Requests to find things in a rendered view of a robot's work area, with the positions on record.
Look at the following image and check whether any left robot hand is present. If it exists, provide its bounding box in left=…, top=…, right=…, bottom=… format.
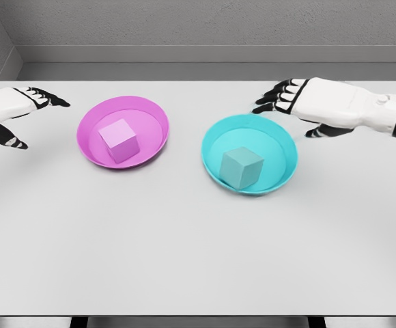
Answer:
left=0, top=85, right=72, bottom=150

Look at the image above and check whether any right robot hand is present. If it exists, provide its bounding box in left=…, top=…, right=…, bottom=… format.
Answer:
left=251, top=77, right=365, bottom=139

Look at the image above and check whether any cyan plate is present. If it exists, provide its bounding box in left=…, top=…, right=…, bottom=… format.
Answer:
left=201, top=114, right=300, bottom=197

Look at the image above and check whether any pink plate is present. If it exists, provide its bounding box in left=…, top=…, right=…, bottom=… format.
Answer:
left=76, top=96, right=170, bottom=170

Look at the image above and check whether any teal block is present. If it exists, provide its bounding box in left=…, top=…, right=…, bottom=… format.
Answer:
left=218, top=146, right=265, bottom=190

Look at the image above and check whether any pink block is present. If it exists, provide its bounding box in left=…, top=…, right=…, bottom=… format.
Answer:
left=98, top=118, right=141, bottom=164

